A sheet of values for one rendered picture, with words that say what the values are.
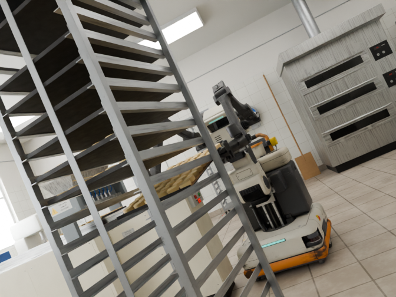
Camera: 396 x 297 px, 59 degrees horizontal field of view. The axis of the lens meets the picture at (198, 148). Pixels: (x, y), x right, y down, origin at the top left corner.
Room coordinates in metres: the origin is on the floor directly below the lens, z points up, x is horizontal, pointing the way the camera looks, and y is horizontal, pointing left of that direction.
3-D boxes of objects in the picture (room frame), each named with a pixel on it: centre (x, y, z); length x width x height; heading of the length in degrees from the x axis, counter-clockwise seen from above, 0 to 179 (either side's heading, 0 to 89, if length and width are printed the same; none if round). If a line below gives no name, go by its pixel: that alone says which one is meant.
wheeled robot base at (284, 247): (2.79, -0.34, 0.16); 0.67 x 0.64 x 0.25; 156
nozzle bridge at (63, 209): (2.91, 1.01, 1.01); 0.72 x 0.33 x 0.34; 164
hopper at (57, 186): (2.91, 1.01, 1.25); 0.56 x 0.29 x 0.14; 164
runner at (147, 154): (1.36, 0.09, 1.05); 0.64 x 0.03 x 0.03; 156
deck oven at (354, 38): (5.61, -2.55, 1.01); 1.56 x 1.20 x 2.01; 80
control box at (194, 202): (2.67, 0.17, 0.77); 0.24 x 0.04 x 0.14; 164
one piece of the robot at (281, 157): (2.87, -0.37, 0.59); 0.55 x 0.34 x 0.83; 66
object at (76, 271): (1.52, 0.45, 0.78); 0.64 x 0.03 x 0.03; 156
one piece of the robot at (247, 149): (2.52, -0.21, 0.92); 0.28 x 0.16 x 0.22; 66
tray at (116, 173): (1.45, 0.27, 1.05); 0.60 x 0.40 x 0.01; 156
